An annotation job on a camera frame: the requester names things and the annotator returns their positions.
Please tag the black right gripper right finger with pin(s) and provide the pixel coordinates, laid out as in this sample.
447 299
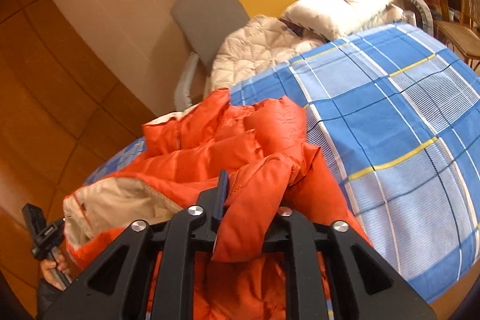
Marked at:
333 273

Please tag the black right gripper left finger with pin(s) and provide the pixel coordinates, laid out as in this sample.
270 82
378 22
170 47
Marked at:
147 272

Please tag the person left hand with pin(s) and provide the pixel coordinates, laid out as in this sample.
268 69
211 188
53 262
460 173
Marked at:
52 267

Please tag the blue plaid bed sheet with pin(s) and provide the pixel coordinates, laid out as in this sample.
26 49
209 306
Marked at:
379 129

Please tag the white quilted blanket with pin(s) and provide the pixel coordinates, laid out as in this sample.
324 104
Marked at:
264 42

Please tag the wooden rattan chair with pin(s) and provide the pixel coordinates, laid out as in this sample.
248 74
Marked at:
464 36

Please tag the white printed pillow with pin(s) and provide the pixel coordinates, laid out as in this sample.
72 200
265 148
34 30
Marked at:
333 19

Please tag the white bed side rail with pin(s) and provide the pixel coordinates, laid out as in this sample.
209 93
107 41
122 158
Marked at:
182 98

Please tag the grey bed guard rail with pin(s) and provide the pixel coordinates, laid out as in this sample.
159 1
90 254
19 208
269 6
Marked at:
427 20

